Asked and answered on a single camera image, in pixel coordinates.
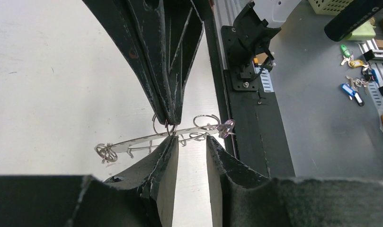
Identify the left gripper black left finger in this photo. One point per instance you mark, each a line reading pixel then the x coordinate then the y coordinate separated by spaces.
pixel 149 187

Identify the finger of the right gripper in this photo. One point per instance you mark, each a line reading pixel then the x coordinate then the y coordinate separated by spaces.
pixel 121 19
pixel 181 31

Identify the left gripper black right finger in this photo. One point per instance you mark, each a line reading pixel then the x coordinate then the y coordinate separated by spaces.
pixel 233 188

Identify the green tagged spare key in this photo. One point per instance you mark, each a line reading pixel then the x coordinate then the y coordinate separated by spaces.
pixel 347 54

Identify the black cylinder flask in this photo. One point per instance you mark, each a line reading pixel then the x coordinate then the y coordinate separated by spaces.
pixel 349 19

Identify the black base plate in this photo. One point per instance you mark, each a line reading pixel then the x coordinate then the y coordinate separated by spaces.
pixel 238 34

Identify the right white cable duct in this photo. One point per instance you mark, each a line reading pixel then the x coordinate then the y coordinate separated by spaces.
pixel 266 81

